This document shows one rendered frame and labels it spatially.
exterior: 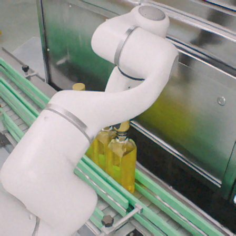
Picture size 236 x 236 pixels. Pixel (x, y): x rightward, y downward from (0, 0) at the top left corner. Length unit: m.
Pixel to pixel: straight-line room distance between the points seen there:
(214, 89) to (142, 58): 0.26
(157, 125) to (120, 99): 0.46
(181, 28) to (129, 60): 0.24
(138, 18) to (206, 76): 0.23
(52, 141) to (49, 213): 0.10
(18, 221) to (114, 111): 0.22
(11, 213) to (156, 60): 0.32
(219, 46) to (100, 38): 0.26
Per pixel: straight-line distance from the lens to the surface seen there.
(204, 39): 0.69
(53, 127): 0.42
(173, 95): 0.81
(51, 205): 0.43
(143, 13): 0.57
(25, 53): 2.02
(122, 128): 0.77
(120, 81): 0.64
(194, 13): 0.71
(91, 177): 0.93
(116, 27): 0.52
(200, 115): 0.77
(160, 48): 0.50
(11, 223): 0.50
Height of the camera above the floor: 1.65
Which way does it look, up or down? 39 degrees down
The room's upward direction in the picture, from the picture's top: straight up
